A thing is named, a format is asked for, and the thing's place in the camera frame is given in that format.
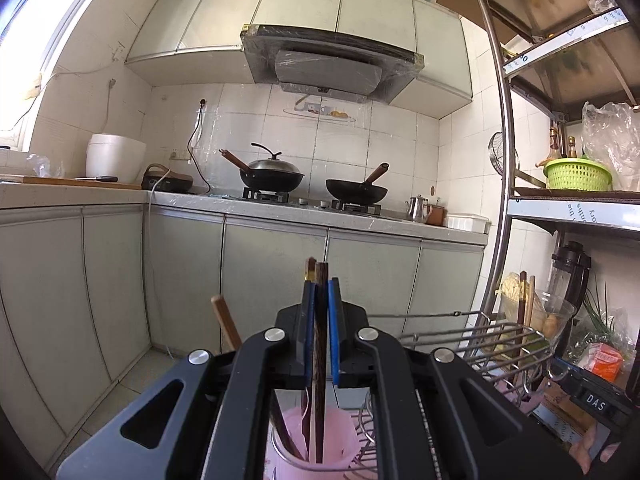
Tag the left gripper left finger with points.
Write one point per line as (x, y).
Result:
(208, 416)

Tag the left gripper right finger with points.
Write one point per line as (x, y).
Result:
(434, 416)

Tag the wooden handled utensil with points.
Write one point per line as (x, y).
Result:
(234, 341)

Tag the light wooden chopstick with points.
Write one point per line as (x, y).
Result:
(525, 305)

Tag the dark brown chopstick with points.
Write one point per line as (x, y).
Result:
(321, 307)

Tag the person's right hand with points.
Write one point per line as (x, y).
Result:
(586, 450)

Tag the orange food packet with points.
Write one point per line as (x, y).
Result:
(602, 360)

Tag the green onions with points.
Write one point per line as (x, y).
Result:
(603, 324)

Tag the clear container of vegetables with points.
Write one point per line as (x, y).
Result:
(535, 309)

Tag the black blender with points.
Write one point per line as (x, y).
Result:
(565, 293)

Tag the white food container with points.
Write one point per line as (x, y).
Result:
(467, 223)

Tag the brown clay pot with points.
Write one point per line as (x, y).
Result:
(435, 215)

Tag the steel kettle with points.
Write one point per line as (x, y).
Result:
(418, 209)

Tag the gas stove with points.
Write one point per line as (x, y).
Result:
(326, 204)

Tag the green plastic basket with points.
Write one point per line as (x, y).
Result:
(578, 174)

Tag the small black electric appliance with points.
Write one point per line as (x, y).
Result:
(162, 179)

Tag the black wok without lid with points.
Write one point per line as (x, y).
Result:
(364, 193)

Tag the black wok with lid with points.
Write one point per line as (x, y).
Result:
(270, 174)

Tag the clear plastic bag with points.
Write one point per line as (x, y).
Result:
(610, 135)

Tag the white rice cooker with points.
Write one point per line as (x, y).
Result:
(109, 155)

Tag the wooden cutting board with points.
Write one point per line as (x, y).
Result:
(83, 182)

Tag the range hood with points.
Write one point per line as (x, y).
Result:
(331, 64)

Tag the metal storage shelf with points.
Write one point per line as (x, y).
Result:
(557, 55)

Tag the metal wire utensil rack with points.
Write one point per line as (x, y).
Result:
(513, 359)

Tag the wire mesh strainer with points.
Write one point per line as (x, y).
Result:
(496, 153)

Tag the upper wall cabinets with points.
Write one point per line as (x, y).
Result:
(193, 41)

